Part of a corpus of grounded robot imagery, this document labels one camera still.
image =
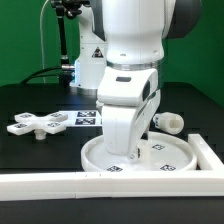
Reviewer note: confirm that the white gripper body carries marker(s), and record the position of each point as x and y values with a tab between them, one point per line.
123	126

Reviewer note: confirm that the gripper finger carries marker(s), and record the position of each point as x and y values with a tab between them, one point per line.
133	156

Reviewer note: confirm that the white round table top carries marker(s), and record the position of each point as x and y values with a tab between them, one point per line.
161	152

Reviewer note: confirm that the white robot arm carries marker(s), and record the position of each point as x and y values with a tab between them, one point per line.
120	51

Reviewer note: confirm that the white marker sheet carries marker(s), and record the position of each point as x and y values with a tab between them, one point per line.
83	118

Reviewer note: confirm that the white L-shaped fence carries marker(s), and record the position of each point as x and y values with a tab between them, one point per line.
207	180

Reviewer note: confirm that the white cross-shaped table base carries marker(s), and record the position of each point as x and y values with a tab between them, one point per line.
27	122

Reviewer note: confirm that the black camera stand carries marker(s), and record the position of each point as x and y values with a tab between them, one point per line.
70	9

